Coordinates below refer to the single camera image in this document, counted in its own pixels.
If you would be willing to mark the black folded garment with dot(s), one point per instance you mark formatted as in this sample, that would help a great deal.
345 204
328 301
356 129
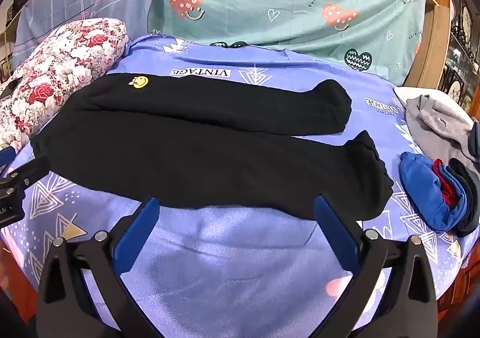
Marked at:
468 187

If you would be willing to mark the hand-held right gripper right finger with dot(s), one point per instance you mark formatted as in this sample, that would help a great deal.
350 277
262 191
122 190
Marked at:
335 233

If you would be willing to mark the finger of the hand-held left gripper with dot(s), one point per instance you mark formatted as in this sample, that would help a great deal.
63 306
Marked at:
30 172
6 158

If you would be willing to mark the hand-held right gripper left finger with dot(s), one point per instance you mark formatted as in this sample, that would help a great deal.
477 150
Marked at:
137 236

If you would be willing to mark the grey garment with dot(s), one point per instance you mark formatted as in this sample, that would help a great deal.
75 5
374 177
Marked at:
438 127

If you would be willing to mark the blue folded garment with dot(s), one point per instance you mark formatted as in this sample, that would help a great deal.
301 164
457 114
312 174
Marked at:
423 187

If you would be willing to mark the glass display cabinet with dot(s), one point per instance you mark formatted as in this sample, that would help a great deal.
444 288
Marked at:
463 52

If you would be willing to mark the white cloth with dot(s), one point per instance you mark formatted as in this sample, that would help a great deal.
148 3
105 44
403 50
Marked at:
442 95

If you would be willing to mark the blue printed bedsheet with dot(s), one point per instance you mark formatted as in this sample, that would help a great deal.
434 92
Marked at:
225 248

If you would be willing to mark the light wooden bed frame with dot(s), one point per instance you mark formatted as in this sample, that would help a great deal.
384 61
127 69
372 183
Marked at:
435 41

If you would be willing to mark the floral quilt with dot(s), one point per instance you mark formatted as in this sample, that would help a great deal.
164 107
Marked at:
56 67

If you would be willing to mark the red folded garment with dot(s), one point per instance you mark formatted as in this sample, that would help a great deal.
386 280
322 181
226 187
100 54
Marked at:
444 182

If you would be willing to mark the teal heart-print sheet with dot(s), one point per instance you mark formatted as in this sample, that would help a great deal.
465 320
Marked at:
262 3

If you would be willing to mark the black pants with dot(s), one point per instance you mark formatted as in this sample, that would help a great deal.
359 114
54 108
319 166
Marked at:
187 142

